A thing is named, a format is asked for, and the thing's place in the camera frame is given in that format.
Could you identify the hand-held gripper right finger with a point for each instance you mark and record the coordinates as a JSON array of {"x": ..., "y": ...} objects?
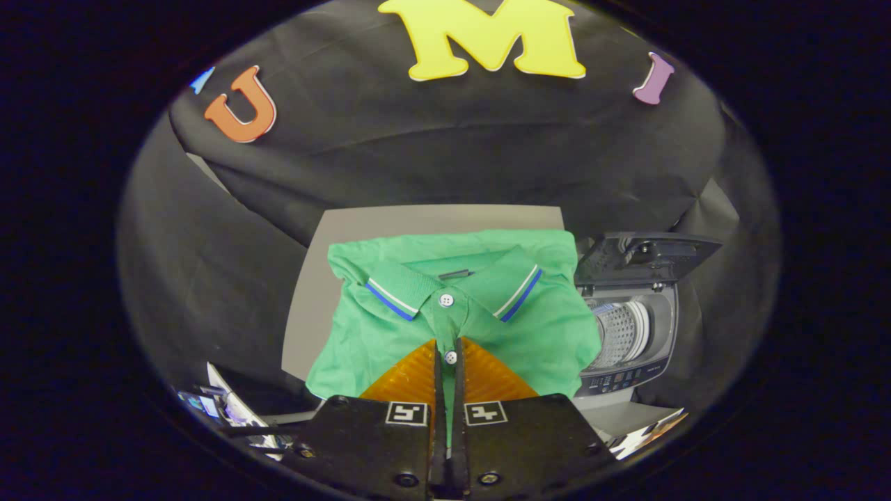
[{"x": 529, "y": 438}]

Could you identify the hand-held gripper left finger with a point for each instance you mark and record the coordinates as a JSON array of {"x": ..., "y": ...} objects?
[{"x": 362, "y": 438}]

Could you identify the green polo shirt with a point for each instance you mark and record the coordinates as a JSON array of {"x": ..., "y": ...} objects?
[{"x": 390, "y": 334}]

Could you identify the grey washing machine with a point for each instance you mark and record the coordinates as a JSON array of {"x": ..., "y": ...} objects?
[{"x": 661, "y": 320}]

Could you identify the dark washing machine lid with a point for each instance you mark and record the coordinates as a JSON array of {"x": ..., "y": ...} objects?
[{"x": 647, "y": 256}]

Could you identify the glossy printed papers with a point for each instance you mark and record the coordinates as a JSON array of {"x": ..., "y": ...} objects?
[
  {"x": 237, "y": 410},
  {"x": 647, "y": 431}
]

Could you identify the white cabinet with grey top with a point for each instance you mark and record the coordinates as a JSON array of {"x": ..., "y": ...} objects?
[{"x": 313, "y": 299}]

